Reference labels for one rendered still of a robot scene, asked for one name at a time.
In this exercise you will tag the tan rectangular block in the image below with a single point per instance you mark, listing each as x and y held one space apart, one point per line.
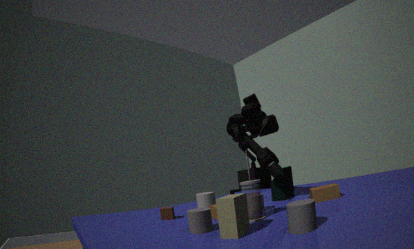
233 216

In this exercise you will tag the small brown cube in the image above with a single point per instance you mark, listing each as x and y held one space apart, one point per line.
167 213

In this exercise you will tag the orange rectangular block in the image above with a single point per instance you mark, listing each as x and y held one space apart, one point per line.
214 212
325 193

